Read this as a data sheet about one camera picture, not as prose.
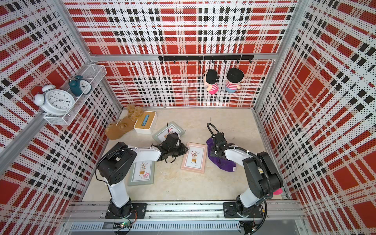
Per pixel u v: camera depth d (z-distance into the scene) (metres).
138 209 0.74
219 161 0.96
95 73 0.90
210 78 0.94
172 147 0.78
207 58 0.90
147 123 1.06
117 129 0.97
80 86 0.72
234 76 0.92
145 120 1.08
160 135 1.04
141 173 0.86
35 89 0.59
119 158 0.55
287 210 0.75
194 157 0.93
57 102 0.63
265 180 0.45
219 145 0.73
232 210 0.74
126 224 0.69
